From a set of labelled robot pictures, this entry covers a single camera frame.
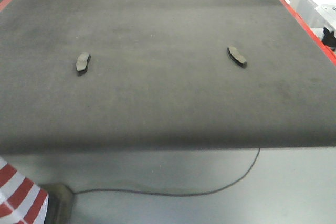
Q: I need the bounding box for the left red white traffic cone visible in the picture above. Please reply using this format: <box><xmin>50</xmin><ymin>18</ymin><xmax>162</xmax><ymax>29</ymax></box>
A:
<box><xmin>0</xmin><ymin>157</ymin><xmax>76</xmax><ymax>224</ymax></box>

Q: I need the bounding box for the brake pad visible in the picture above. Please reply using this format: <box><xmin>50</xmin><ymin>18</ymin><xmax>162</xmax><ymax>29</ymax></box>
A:
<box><xmin>227</xmin><ymin>46</ymin><xmax>247</xmax><ymax>68</ymax></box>
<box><xmin>76</xmin><ymin>52</ymin><xmax>91</xmax><ymax>76</ymax></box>

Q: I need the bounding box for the white mobile machine base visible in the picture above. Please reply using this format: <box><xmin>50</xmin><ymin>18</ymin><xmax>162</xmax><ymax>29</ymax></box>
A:
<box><xmin>290</xmin><ymin>0</ymin><xmax>335</xmax><ymax>52</ymax></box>

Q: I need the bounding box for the black floor cable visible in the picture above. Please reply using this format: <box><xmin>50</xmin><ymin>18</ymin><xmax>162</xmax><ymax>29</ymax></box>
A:
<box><xmin>73</xmin><ymin>147</ymin><xmax>261</xmax><ymax>197</ymax></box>

